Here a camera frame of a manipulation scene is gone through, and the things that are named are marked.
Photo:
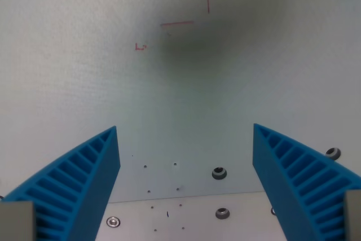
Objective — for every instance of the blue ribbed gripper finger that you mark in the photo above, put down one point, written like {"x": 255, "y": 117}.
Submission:
{"x": 296, "y": 179}
{"x": 70, "y": 179}

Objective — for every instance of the silver flat head screw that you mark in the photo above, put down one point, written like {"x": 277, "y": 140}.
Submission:
{"x": 113, "y": 221}
{"x": 273, "y": 211}

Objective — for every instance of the grey socket head bolt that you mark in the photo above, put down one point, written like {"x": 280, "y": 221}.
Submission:
{"x": 333, "y": 153}
{"x": 222, "y": 213}
{"x": 219, "y": 173}

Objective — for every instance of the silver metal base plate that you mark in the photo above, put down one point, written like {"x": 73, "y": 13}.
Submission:
{"x": 186, "y": 218}

